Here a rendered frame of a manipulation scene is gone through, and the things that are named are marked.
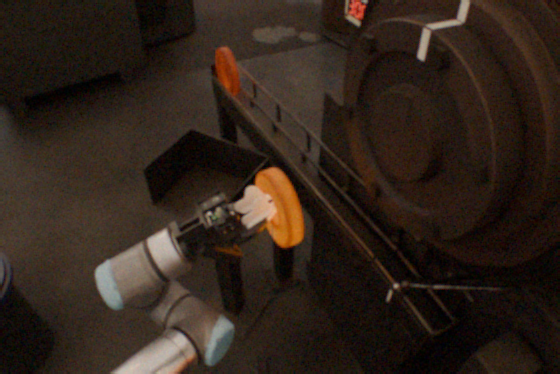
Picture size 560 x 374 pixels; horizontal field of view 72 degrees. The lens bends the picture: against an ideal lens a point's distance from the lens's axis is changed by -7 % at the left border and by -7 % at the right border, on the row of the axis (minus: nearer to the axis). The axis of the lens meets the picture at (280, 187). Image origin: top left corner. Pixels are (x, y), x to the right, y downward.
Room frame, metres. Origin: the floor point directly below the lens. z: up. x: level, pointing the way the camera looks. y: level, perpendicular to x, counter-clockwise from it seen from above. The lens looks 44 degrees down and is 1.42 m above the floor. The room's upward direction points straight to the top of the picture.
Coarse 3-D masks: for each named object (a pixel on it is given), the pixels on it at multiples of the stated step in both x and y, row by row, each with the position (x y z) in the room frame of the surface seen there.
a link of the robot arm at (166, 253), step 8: (160, 232) 0.48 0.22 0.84; (168, 232) 0.48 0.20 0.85; (152, 240) 0.46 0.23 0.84; (160, 240) 0.46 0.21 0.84; (168, 240) 0.46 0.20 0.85; (152, 248) 0.44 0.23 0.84; (160, 248) 0.44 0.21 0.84; (168, 248) 0.44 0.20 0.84; (176, 248) 0.45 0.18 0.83; (160, 256) 0.43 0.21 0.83; (168, 256) 0.43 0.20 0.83; (176, 256) 0.43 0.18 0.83; (184, 256) 0.44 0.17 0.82; (160, 264) 0.42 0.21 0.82; (168, 264) 0.42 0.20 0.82; (176, 264) 0.43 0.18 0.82; (184, 264) 0.43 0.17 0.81; (168, 272) 0.42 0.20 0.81; (176, 272) 0.42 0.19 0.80; (184, 272) 0.43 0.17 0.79
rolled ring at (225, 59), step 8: (224, 48) 1.45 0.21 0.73; (216, 56) 1.50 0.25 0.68; (224, 56) 1.41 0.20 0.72; (232, 56) 1.41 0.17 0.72; (216, 64) 1.51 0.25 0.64; (224, 64) 1.50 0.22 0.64; (232, 64) 1.38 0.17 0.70; (224, 72) 1.49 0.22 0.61; (232, 72) 1.36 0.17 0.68; (224, 80) 1.47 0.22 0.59; (232, 80) 1.35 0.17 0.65; (232, 88) 1.35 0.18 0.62
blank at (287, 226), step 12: (276, 168) 0.60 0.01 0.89; (264, 180) 0.58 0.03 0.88; (276, 180) 0.55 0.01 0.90; (288, 180) 0.56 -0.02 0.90; (264, 192) 0.58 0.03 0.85; (276, 192) 0.53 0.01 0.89; (288, 192) 0.53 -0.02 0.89; (276, 204) 0.53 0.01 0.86; (288, 204) 0.51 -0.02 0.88; (276, 216) 0.56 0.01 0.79; (288, 216) 0.50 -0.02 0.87; (300, 216) 0.50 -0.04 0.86; (276, 228) 0.53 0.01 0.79; (288, 228) 0.49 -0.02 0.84; (300, 228) 0.49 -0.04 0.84; (276, 240) 0.53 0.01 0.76; (288, 240) 0.48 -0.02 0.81; (300, 240) 0.50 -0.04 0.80
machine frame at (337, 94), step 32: (352, 32) 0.93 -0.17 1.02; (320, 160) 0.91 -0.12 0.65; (352, 160) 0.78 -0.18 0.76; (352, 192) 0.76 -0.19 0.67; (384, 224) 0.63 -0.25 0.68; (320, 256) 0.86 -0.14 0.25; (416, 256) 0.53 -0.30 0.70; (320, 288) 0.84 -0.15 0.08; (352, 288) 0.69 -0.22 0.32; (544, 288) 0.33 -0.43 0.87; (352, 320) 0.65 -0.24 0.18; (384, 320) 0.55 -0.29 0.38; (448, 320) 0.41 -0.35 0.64; (480, 320) 0.36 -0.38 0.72; (512, 320) 0.32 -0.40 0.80; (544, 320) 0.28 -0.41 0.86; (352, 352) 0.61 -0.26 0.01; (448, 352) 0.37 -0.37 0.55; (544, 352) 0.25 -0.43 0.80
